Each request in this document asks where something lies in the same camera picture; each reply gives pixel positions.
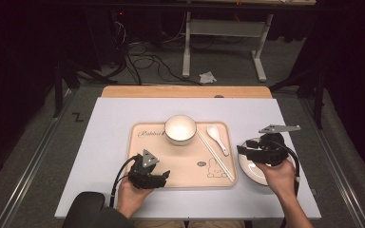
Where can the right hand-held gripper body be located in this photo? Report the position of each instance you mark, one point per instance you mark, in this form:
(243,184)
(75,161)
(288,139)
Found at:
(271,148)

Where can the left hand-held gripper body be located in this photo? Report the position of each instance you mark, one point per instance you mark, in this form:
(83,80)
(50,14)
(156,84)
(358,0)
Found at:
(144,175)

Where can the beige tray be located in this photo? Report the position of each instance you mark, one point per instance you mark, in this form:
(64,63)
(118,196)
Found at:
(177,164)

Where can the white plate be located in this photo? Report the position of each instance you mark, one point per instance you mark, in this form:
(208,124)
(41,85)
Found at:
(250,172)

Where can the white chopstick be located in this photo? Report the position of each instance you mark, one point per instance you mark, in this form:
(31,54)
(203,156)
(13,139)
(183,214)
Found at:
(212,152)
(218,156)

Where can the white spoon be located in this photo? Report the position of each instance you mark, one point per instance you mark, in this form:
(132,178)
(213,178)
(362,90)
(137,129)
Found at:
(215,134)

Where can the white bowl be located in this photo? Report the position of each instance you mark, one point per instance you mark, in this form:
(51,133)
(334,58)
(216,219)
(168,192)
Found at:
(180,129)

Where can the person's left hand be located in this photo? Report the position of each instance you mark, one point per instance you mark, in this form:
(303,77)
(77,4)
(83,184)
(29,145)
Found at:
(130,198)

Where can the person's right hand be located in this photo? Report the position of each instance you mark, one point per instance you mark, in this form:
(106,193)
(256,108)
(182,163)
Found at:
(280,180)

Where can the white board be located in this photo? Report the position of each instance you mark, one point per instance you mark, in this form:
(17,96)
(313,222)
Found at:
(107,126)

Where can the black metal stand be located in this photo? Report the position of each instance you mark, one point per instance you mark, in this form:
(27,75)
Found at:
(320,95)
(58,91)

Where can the crumpled white paper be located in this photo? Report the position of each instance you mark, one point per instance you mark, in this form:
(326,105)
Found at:
(207,77)

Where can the metal floor rail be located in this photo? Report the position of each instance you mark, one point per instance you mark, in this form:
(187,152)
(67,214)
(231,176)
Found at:
(31,171)
(336,171)

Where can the white desk frame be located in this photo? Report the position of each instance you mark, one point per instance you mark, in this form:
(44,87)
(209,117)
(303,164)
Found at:
(225,28)

